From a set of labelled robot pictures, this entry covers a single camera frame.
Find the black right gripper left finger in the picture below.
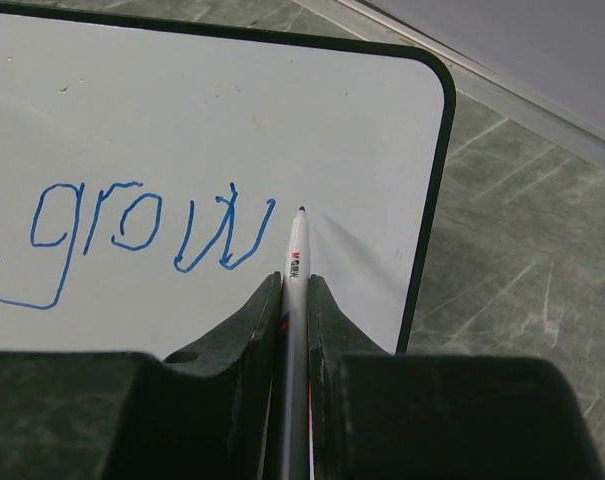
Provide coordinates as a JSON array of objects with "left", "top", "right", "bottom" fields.
[{"left": 0, "top": 273, "right": 282, "bottom": 479}]

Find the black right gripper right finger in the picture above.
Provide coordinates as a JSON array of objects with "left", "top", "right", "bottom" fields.
[{"left": 307, "top": 275, "right": 605, "bottom": 479}]

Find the white blue whiteboard marker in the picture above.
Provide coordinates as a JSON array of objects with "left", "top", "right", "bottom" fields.
[{"left": 263, "top": 206, "right": 311, "bottom": 479}]

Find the white whiteboard black frame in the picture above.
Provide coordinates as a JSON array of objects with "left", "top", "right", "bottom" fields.
[{"left": 0, "top": 3, "right": 456, "bottom": 357}]

